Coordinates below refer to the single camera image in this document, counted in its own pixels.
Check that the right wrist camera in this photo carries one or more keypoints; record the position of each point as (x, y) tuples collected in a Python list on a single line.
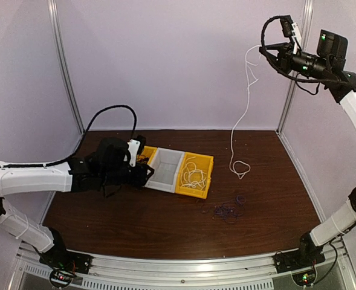
[(291, 30)]

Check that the yellow bin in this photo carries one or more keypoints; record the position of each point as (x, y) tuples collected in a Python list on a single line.
[(194, 176), (147, 155)]

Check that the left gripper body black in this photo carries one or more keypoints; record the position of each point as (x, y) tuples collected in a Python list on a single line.
[(137, 180)]

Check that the aluminium front rail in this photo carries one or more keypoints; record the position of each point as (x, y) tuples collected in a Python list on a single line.
[(109, 272)]

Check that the left frame post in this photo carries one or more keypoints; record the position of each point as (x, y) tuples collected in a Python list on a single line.
[(60, 50)]

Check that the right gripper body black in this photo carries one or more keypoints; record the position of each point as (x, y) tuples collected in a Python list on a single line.
[(286, 60)]

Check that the white bin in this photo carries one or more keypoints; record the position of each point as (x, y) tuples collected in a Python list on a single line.
[(166, 164)]

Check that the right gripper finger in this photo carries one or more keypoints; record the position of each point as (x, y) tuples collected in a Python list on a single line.
[(273, 59), (276, 46)]

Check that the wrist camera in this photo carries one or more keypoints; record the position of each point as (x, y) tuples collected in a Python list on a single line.
[(291, 30), (136, 147)]

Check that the right circuit board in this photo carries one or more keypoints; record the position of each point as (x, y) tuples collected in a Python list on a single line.
[(304, 278)]

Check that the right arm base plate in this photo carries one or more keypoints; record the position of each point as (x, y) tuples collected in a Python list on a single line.
[(293, 260)]

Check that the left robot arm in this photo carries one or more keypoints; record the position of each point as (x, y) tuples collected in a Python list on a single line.
[(115, 162)]

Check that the frame post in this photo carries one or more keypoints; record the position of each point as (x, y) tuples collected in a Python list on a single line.
[(305, 28), (60, 50)]

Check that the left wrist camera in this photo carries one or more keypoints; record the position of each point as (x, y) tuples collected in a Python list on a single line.
[(136, 147)]

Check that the circuit board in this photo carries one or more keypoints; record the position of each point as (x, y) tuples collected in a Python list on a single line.
[(59, 279), (304, 278)]

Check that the left circuit board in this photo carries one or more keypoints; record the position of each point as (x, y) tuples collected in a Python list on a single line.
[(59, 279)]

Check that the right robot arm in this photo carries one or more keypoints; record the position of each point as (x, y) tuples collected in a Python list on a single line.
[(327, 67)]

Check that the right frame post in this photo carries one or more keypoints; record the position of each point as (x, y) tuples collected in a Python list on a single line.
[(305, 28)]

